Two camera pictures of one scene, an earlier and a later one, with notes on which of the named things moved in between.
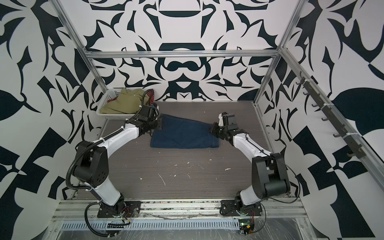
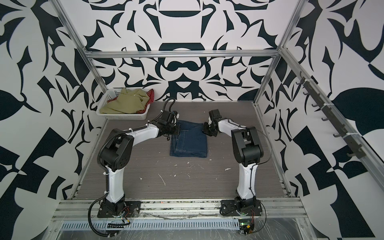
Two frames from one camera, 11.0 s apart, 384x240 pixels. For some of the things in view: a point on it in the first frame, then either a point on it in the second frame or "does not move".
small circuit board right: x=245 y=226 does not move
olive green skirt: x=129 y=102 does not move
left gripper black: x=160 y=123 → x=178 y=131
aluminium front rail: x=282 y=209 does not move
